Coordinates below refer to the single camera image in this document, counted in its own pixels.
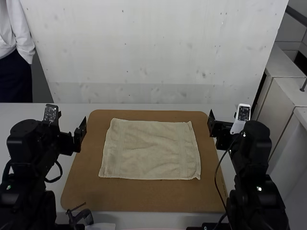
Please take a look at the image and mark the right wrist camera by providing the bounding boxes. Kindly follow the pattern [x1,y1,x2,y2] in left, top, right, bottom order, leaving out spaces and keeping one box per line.
[230,103,251,135]

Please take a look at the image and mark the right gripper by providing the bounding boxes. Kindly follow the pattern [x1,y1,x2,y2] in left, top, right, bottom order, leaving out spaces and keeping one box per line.
[207,108,237,151]

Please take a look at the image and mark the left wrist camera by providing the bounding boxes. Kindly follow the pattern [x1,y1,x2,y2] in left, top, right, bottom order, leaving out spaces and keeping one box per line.
[43,103,60,127]

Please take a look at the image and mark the person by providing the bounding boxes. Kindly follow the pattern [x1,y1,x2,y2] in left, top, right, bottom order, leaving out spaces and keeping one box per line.
[0,0,36,104]

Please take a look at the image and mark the cork mat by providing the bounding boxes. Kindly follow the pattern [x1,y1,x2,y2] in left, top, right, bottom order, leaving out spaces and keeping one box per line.
[60,109,228,213]

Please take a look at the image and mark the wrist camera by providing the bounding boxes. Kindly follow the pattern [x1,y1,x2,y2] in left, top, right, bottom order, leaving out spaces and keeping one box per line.
[43,103,60,127]
[230,103,251,135]

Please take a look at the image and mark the black clamp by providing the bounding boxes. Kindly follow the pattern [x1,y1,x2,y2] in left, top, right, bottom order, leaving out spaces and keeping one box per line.
[65,201,94,227]

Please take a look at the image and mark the black cable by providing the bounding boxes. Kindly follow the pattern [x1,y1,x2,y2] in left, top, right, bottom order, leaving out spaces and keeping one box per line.
[214,134,246,216]
[44,160,64,184]

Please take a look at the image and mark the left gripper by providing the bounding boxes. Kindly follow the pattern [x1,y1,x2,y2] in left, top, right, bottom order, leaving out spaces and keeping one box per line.
[57,110,87,157]

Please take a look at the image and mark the pale towel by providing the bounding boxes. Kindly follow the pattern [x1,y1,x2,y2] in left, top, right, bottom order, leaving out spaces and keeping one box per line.
[97,117,201,181]

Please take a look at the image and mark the white cabinet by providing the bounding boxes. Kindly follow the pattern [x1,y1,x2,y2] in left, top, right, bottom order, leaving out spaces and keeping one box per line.
[254,40,307,190]

